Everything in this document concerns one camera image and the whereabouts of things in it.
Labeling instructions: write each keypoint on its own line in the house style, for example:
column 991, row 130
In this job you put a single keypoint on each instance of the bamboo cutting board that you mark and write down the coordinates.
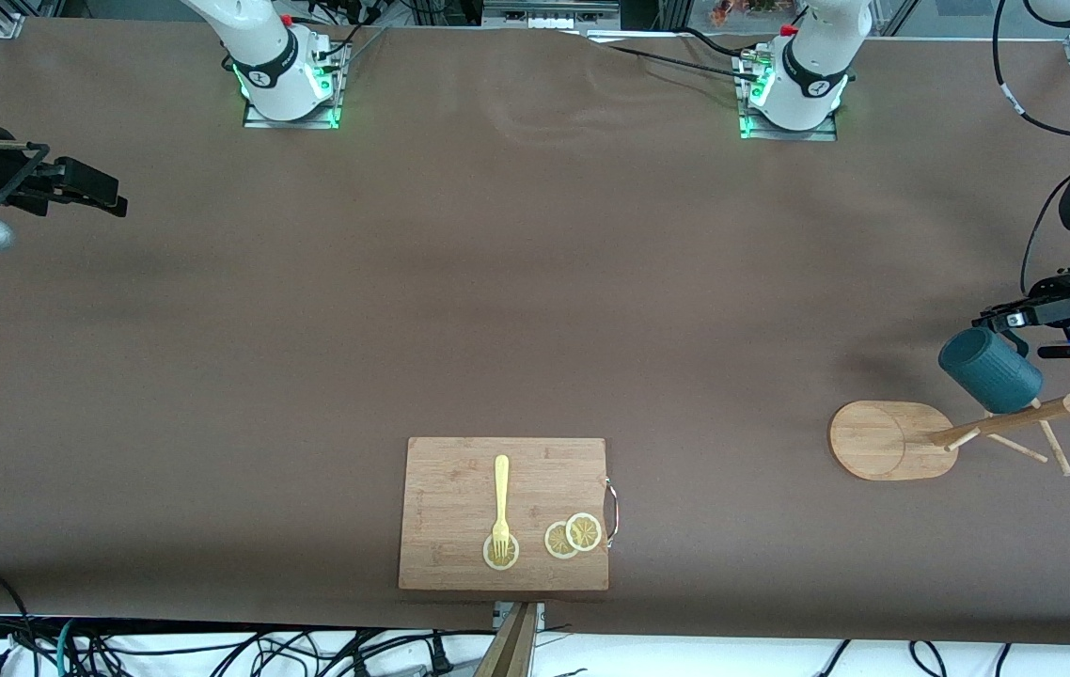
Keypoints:
column 460, row 498

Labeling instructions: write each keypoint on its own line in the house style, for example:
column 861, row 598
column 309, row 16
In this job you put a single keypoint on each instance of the wooden cup rack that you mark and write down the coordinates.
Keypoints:
column 883, row 442

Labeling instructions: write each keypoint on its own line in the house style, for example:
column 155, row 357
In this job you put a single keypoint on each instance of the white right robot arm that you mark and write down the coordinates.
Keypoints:
column 264, row 56

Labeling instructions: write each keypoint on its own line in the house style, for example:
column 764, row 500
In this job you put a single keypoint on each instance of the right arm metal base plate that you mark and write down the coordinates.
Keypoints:
column 258, row 120

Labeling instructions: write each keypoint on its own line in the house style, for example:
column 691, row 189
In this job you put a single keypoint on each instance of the lemon slice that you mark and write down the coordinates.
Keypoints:
column 490, row 559
column 554, row 543
column 584, row 531

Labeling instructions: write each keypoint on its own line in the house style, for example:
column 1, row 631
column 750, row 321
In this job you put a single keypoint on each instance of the wooden post with metal bracket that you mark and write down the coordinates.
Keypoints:
column 509, row 649

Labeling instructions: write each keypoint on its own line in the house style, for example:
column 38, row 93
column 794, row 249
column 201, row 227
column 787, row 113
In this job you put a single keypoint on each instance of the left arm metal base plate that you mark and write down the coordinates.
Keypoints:
column 817, row 133

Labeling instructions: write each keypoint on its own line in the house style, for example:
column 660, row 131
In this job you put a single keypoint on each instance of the teal mug with yellow inside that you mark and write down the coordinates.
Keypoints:
column 991, row 371

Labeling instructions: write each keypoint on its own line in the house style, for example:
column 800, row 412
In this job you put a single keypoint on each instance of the grey power strip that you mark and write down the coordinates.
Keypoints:
column 549, row 11

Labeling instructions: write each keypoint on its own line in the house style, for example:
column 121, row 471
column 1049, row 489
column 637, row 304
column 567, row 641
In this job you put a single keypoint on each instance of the yellow plastic fork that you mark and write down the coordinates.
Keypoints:
column 500, row 489

